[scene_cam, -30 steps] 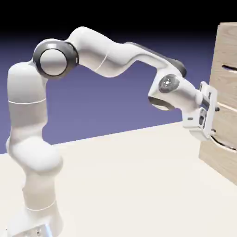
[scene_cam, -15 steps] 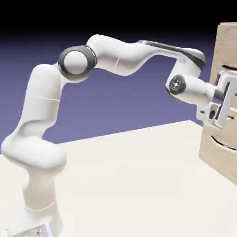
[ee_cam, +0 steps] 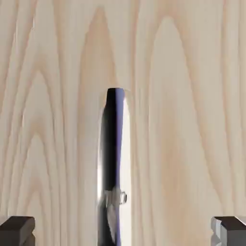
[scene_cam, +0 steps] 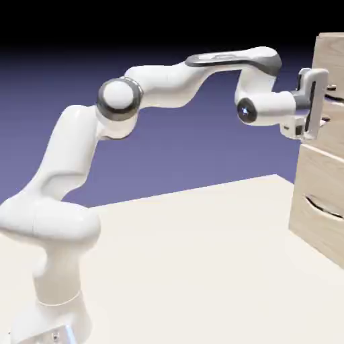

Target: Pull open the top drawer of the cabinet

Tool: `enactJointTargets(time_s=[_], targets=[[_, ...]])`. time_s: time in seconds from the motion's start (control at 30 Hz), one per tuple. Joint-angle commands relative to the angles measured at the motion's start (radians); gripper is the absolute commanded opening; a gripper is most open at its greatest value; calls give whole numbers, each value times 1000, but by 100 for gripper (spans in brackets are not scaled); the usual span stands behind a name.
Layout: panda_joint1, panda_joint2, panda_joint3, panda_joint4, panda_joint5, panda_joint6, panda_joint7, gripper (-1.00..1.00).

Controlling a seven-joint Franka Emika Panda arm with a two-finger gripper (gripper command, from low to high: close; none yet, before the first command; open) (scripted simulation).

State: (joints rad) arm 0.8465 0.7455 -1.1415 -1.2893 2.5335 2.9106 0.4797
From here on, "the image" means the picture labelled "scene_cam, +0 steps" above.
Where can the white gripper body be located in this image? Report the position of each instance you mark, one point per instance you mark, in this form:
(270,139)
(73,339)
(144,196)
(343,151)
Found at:
(319,88)

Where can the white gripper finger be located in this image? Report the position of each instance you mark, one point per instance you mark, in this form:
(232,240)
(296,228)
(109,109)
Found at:
(331,86)
(325,120)

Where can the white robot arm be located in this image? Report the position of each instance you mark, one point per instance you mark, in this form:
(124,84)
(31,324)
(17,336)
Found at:
(67,172)

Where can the light wood drawer front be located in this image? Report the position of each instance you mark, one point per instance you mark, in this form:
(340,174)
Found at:
(334,57)
(319,172)

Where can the light wood cabinet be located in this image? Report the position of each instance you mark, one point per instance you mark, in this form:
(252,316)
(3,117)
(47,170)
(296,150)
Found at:
(317,231)

